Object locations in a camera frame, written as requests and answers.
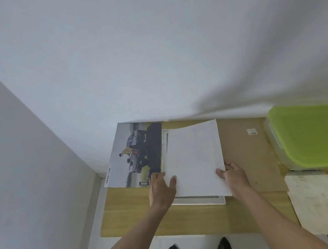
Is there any person's left hand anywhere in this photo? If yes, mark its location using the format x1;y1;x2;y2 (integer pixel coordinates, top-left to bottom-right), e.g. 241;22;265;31
144;169;182;211

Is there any person's right forearm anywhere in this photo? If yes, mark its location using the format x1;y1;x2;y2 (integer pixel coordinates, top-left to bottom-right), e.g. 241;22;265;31
235;175;328;249

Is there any white paper sheet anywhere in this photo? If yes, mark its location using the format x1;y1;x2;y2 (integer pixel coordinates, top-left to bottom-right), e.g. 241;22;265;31
283;165;328;248
155;118;233;208

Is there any clear plastic storage container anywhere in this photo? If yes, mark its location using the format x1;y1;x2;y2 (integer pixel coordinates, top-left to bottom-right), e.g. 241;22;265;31
262;110;321;177

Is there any car poster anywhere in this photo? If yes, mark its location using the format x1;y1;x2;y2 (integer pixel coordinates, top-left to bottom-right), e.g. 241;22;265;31
94;115;173;194

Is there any green plastic container lid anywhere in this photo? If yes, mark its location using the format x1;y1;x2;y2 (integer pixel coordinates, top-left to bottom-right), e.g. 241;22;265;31
267;97;328;181

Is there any crumpled white paper sheet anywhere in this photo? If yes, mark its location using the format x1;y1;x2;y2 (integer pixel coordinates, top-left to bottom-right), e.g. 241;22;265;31
283;165;328;248

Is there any person's right hand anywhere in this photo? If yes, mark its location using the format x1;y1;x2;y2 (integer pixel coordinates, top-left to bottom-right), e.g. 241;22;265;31
214;159;255;204

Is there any white picture frame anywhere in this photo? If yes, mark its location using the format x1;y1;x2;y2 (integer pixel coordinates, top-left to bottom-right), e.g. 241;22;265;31
154;121;226;215

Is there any brown cardboard backing board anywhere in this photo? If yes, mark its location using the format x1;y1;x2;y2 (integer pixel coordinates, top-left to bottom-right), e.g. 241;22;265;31
216;110;290;202

